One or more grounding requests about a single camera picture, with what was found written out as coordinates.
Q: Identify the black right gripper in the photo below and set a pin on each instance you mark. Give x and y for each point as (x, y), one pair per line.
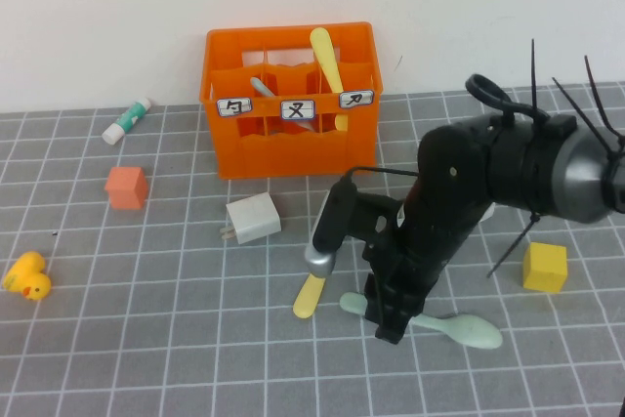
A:
(400, 275)

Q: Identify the pale green plastic spoon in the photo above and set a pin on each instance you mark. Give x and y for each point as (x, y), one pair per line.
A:
(469, 331)

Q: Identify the grey plastic spoon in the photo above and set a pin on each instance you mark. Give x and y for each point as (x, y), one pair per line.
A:
(263, 87)

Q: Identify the yellow plastic knife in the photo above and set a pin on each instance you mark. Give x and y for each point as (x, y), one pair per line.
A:
(324, 55)

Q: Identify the yellow rubber duck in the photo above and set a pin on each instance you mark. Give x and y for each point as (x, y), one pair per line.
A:
(29, 278)

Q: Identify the orange plastic cutlery crate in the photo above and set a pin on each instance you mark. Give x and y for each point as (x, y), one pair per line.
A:
(293, 158)

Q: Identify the yellow plastic fork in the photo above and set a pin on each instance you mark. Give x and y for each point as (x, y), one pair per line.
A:
(307, 297)

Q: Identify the black zip tie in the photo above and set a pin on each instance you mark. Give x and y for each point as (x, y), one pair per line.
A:
(533, 75)
(596, 95)
(512, 248)
(581, 112)

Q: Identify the yellow foam cube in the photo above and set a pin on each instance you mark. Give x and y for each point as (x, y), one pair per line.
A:
(544, 268)

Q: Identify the white USB charger plug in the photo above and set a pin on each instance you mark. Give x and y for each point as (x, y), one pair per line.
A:
(254, 219)

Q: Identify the white handwritten paper label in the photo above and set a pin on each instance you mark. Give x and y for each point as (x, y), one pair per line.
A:
(298, 110)
(356, 99)
(234, 107)

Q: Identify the grey white-grid tablecloth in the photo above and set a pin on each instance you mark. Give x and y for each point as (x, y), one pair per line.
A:
(146, 339)

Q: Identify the salmon foam cube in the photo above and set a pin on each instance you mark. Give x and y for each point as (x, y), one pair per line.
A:
(127, 187)

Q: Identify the white green glue stick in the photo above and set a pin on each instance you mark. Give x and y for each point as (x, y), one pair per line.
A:
(128, 120)

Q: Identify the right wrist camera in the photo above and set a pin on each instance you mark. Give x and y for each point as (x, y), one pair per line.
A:
(327, 226)

